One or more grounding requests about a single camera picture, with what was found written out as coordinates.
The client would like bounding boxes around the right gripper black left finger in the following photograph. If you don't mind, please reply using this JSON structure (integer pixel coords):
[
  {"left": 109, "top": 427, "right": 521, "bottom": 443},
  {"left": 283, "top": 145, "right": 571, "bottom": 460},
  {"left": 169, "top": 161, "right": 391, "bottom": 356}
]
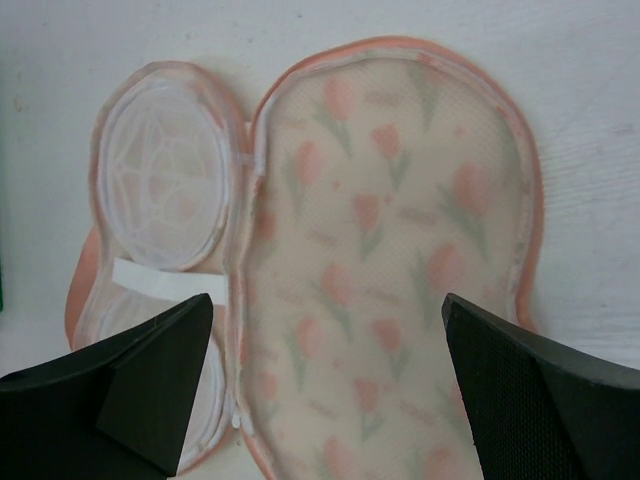
[{"left": 1, "top": 294, "right": 213, "bottom": 479}]

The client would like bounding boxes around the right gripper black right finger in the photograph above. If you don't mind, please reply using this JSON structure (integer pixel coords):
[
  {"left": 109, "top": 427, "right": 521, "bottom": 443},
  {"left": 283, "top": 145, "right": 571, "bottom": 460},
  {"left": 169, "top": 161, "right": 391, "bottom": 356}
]
[{"left": 442, "top": 294, "right": 639, "bottom": 480}]

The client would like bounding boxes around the floral laundry bag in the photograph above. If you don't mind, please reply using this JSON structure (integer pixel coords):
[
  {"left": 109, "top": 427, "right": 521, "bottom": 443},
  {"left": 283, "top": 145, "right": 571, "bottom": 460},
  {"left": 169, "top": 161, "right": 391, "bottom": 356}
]
[{"left": 65, "top": 37, "right": 543, "bottom": 479}]

